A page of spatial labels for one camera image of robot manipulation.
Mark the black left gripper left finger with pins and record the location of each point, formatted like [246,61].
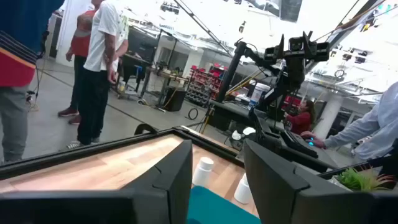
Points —
[155,199]

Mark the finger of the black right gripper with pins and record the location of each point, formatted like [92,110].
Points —
[308,42]
[281,45]

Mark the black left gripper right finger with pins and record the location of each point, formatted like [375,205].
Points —
[280,193]

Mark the white plastic pill bottle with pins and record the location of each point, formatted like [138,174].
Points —
[202,172]

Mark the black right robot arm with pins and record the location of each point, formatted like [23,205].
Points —
[293,71]

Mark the teal plastic basket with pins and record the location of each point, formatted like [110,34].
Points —
[214,208]

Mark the white bucket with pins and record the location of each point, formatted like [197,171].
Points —
[260,91]

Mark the black keyboard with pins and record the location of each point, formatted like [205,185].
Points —
[295,143]

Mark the computer mouse with blue light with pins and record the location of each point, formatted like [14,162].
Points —
[310,143]

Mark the black stand pole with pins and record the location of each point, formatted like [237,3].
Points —
[230,74]

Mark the person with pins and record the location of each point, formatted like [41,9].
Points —
[373,124]
[79,46]
[12,118]
[93,93]
[300,123]

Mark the potted green plant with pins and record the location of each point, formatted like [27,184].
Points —
[357,180]

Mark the black desk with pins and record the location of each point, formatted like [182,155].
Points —
[230,112]

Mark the red parts bin rack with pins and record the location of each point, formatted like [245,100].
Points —
[203,85]

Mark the black bin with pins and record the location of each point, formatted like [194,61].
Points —
[174,99]

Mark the black aluminium table frame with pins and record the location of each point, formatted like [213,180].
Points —
[93,149]

